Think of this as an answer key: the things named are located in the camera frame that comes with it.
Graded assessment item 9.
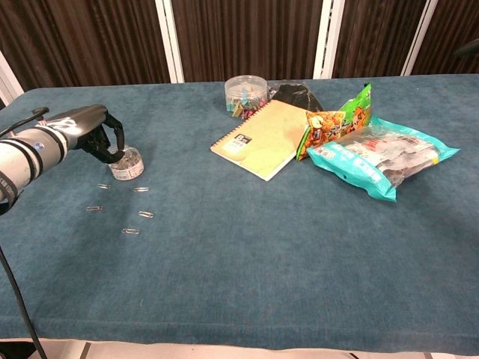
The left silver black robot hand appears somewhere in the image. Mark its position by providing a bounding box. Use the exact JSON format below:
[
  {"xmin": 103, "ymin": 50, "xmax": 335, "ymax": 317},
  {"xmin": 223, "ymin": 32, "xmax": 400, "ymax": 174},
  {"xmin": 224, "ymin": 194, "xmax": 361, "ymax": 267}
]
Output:
[{"xmin": 44, "ymin": 104, "xmax": 125, "ymax": 165}]

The small jar of clips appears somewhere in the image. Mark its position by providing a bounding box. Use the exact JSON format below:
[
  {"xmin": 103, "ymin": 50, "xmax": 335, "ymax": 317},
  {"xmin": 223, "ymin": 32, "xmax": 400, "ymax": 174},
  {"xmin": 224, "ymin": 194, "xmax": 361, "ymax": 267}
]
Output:
[{"xmin": 109, "ymin": 144, "xmax": 145, "ymax": 182}]

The clear round container with items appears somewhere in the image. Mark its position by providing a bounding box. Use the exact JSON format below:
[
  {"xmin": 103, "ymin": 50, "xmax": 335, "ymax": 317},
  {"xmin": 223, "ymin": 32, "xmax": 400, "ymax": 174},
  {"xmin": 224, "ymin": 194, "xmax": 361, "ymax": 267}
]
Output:
[{"xmin": 224, "ymin": 75, "xmax": 269, "ymax": 120}]

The brown striped partition panel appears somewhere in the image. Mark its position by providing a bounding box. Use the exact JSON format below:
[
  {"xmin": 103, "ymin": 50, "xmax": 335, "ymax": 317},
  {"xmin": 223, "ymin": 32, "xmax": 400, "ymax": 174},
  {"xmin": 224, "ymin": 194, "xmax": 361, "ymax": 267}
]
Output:
[
  {"xmin": 170, "ymin": 0, "xmax": 325, "ymax": 82},
  {"xmin": 0, "ymin": 0, "xmax": 171, "ymax": 93},
  {"xmin": 332, "ymin": 0, "xmax": 430, "ymax": 79},
  {"xmin": 411, "ymin": 0, "xmax": 479, "ymax": 76}
]

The brown spiral notebook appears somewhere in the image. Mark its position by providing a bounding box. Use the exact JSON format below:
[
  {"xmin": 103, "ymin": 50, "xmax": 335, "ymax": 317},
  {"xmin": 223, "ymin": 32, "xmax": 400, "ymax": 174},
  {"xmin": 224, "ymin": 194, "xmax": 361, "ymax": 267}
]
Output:
[{"xmin": 209, "ymin": 99, "xmax": 311, "ymax": 182}]

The blue table cloth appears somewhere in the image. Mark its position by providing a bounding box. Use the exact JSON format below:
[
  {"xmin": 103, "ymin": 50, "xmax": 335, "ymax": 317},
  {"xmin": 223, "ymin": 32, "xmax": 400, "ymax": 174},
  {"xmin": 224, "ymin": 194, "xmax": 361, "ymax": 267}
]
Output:
[{"xmin": 0, "ymin": 74, "xmax": 479, "ymax": 355}]

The black plastic bag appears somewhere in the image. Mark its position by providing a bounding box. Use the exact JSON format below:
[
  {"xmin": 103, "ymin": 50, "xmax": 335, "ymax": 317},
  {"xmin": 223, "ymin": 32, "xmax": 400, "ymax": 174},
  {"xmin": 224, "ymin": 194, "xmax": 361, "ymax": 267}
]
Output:
[{"xmin": 267, "ymin": 81, "xmax": 325, "ymax": 112}]

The green orange snack bag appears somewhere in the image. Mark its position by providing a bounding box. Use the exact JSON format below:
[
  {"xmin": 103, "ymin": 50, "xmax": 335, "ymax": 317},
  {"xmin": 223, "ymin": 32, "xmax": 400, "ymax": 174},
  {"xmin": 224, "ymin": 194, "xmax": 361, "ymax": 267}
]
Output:
[{"xmin": 295, "ymin": 82, "xmax": 373, "ymax": 162}]

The teal clear snack bag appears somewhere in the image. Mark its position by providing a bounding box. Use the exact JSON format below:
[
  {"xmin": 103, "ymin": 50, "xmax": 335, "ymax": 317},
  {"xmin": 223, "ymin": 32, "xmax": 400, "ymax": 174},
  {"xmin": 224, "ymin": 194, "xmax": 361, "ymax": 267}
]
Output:
[{"xmin": 306, "ymin": 115, "xmax": 460, "ymax": 203}]

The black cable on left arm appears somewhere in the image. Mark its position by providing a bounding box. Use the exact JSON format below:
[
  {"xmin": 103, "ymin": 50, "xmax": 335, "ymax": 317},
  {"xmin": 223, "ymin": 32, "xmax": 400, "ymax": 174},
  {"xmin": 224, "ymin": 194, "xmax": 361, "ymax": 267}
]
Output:
[{"xmin": 0, "ymin": 107, "xmax": 50, "ymax": 138}]

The white partition post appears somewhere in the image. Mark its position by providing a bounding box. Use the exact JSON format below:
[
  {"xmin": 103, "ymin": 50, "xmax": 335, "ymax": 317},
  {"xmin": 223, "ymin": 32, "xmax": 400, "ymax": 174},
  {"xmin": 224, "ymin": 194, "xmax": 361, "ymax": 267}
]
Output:
[
  {"xmin": 400, "ymin": 0, "xmax": 439, "ymax": 76},
  {"xmin": 312, "ymin": 0, "xmax": 347, "ymax": 79},
  {"xmin": 154, "ymin": 0, "xmax": 186, "ymax": 84},
  {"xmin": 0, "ymin": 50, "xmax": 25, "ymax": 108}
]

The hanging black cable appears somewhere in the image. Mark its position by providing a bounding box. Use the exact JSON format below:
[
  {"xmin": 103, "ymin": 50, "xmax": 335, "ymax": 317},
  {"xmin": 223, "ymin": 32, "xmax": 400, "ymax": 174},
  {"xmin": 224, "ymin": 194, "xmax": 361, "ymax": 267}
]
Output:
[{"xmin": 0, "ymin": 245, "xmax": 49, "ymax": 359}]

